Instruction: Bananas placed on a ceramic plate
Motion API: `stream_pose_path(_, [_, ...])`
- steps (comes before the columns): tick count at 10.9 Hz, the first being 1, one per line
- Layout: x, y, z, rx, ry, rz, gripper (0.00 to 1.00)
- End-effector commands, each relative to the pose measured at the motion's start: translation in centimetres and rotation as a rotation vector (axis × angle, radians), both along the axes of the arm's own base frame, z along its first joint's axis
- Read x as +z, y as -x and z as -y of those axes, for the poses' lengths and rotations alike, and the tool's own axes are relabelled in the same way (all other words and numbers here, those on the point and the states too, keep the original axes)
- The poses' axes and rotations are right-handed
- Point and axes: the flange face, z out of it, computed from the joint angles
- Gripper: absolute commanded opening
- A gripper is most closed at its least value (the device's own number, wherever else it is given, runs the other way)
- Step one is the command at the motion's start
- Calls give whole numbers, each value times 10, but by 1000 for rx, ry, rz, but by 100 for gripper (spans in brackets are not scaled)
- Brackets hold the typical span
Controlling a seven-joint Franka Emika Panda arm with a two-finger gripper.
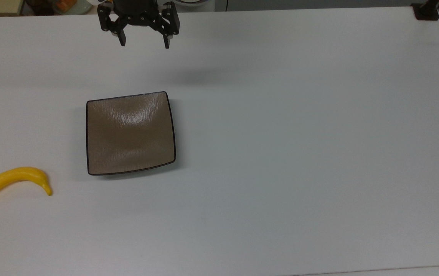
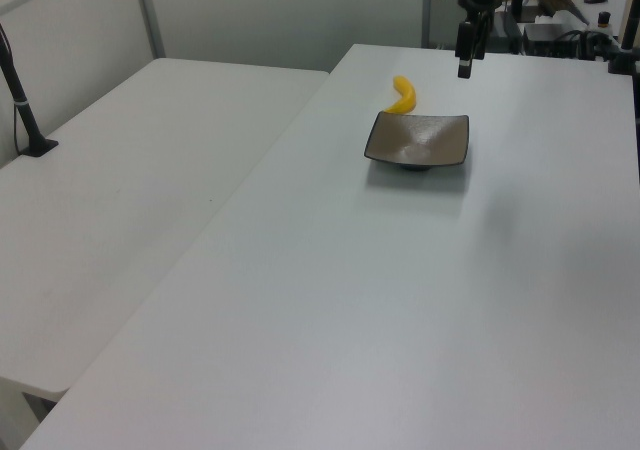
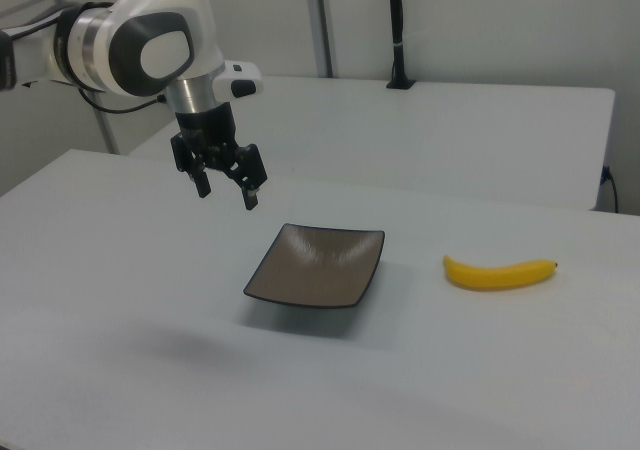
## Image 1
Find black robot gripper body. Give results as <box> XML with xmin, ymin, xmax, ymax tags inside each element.
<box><xmin>112</xmin><ymin>0</ymin><xmax>163</xmax><ymax>26</ymax></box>

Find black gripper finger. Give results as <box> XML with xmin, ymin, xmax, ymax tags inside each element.
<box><xmin>97</xmin><ymin>3</ymin><xmax>127</xmax><ymax>47</ymax></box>
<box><xmin>157</xmin><ymin>2</ymin><xmax>181</xmax><ymax>49</ymax></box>

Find yellow banana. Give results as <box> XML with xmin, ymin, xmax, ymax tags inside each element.
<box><xmin>0</xmin><ymin>167</ymin><xmax>53</xmax><ymax>205</ymax></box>

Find brown square ceramic plate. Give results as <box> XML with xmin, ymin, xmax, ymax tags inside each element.
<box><xmin>86</xmin><ymin>91</ymin><xmax>177</xmax><ymax>176</ymax></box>

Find white round container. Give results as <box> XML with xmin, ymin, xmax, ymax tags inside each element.
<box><xmin>173</xmin><ymin>0</ymin><xmax>215</xmax><ymax>9</ymax></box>

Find bowl with orange items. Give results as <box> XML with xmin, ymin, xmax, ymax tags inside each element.
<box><xmin>53</xmin><ymin>0</ymin><xmax>92</xmax><ymax>15</ymax></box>

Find black camera stand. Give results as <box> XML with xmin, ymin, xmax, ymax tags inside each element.
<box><xmin>411</xmin><ymin>0</ymin><xmax>439</xmax><ymax>21</ymax></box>

